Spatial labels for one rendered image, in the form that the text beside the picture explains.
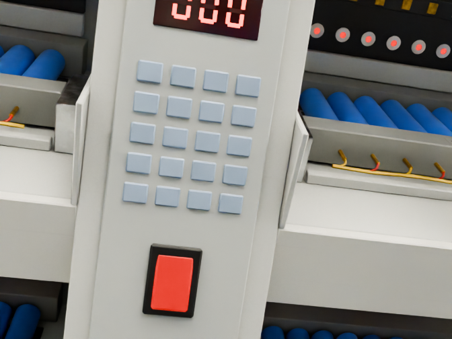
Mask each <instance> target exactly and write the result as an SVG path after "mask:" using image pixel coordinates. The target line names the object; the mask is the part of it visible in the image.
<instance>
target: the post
mask: <svg viewBox="0 0 452 339"><path fill-rule="evenodd" d="M126 2H127V0H99V5H98V18H97V24H96V37H95V44H94V50H93V63H92V70H91V82H90V89H89V101H88V108H87V120H86V127H85V139H84V146H83V159H82V166H81V178H80V185H79V197H78V204H77V216H76V223H75V235H74V242H73V255H72V261H71V273H70V281H69V293H68V299H67V312H66V319H65V331H64V338H63V339H89V331H90V324H91V313H92V306H93V295H94V289H95V282H96V270H97V264H98V252H99V246H100V235H101V228H102V217H103V210H104V199H105V192H106V181H107V175H108V163H109V156H110V145H111V138H112V127H113V121H114V109H115V103H116V91H117V85H118V74H119V67H120V55H121V49H122V37H123V31H124V20H125V13H126ZM314 5H315V0H291V2H290V6H289V14H288V20H287V27H286V32H285V41H284V45H283V50H282V58H281V63H280V71H279V76H278V84H277V89H276V97H275V101H274V110H273V115H272V122H271V127H270V136H269V140H268V148H267V153H266V161H265V166H264V174H263V179H262V187H261V192H260V200H259V205H258V213H257V217H256V226H255V231H254V239H253V244H252V252H251V256H250V265H249V269H248V277H247V283H246V290H245V295H244V300H243V308H242V313H241V321H240V326H239V334H238V339H260V337H261V332H262V324H263V320H264V312H265V307H266V300H267V295H268V288H269V282H270V275H271V270H272V263H273V258H274V250H275V245H276V238H277V233H278V225H279V221H280V213H281V208H282V204H283V196H284V191H285V184H286V179H287V171H288V166H289V159H290V154H291V147H292V142H293V134H294V129H295V122H296V117H297V109H298V105H299V97H300V93H301V84H302V80H303V72H304V68H305V59H306V55H307V47H308V43H309V35H310V30H311V23H312V18H313V10H314Z"/></svg>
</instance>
